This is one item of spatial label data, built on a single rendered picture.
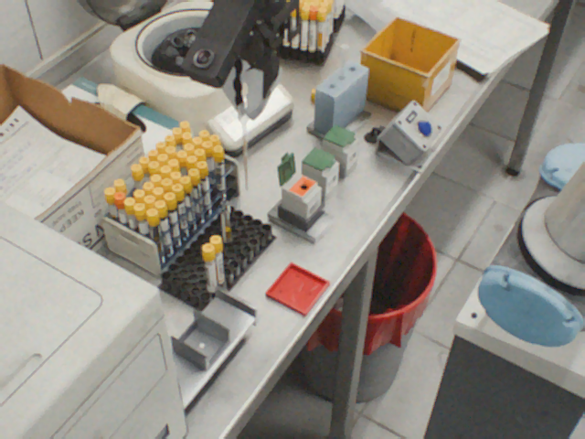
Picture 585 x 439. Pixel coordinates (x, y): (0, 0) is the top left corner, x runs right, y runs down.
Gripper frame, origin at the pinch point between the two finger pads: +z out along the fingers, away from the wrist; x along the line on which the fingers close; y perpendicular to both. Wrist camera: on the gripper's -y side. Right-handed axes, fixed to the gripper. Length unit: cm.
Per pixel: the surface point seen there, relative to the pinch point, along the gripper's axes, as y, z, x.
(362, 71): 36.0, 16.7, 0.8
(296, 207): 7.3, 21.6, -3.7
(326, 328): 25, 77, -2
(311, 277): 0.4, 26.6, -10.4
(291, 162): 10.6, 16.6, -0.6
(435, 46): 54, 20, -5
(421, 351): 55, 114, -16
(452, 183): 119, 114, 3
